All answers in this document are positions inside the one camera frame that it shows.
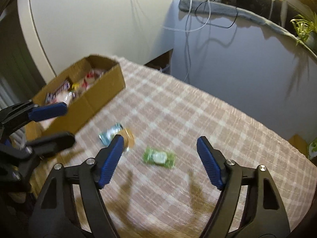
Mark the green candy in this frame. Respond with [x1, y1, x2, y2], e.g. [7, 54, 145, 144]
[142, 147, 176, 169]

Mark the packaged toast bread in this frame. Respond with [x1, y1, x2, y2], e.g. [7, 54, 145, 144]
[55, 90, 73, 105]

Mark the snickers bar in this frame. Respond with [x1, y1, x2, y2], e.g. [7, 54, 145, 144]
[45, 77, 73, 104]

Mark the teal snack packet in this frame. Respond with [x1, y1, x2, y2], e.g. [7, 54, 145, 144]
[99, 123, 123, 147]

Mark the brown jelly cup snack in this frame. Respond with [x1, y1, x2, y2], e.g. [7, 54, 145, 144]
[120, 128, 135, 152]

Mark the brown cardboard box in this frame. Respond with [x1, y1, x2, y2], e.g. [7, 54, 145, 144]
[25, 55, 126, 141]

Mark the red dates bag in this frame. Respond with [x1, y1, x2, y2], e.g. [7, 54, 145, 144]
[84, 68, 106, 87]

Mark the plaid pink table cloth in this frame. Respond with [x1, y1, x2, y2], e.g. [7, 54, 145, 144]
[14, 55, 317, 238]

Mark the green cartoon box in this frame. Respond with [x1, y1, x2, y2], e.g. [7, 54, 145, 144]
[307, 138, 317, 160]

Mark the grey sill cloth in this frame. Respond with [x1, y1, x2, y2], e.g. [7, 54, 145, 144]
[178, 0, 298, 39]

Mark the potted spider plant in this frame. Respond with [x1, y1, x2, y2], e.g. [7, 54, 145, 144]
[290, 12, 316, 53]

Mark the white charging cable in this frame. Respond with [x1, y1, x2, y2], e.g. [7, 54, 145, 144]
[162, 0, 212, 34]

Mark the black cable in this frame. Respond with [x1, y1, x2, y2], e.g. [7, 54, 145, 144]
[194, 0, 239, 29]

